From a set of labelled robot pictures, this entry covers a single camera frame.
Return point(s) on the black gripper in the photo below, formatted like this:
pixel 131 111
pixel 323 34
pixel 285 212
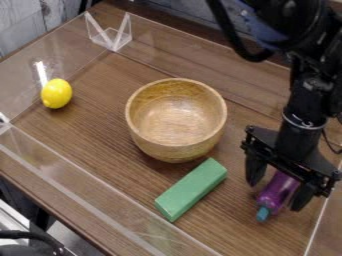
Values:
pixel 290 150

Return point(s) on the purple toy eggplant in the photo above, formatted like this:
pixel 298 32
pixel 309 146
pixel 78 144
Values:
pixel 274 195

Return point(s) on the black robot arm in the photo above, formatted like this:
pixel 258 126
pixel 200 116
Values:
pixel 302 28

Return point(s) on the brown wooden bowl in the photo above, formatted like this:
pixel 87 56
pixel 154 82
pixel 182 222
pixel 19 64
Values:
pixel 175 117

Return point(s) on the green rectangular block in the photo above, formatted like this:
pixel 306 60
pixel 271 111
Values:
pixel 176 200

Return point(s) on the clear acrylic tray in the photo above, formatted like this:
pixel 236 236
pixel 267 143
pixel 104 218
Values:
pixel 124 118

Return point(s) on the yellow lemon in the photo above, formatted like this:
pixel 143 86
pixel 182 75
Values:
pixel 56 93

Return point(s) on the clear acrylic corner bracket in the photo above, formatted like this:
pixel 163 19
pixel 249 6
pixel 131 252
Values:
pixel 110 38

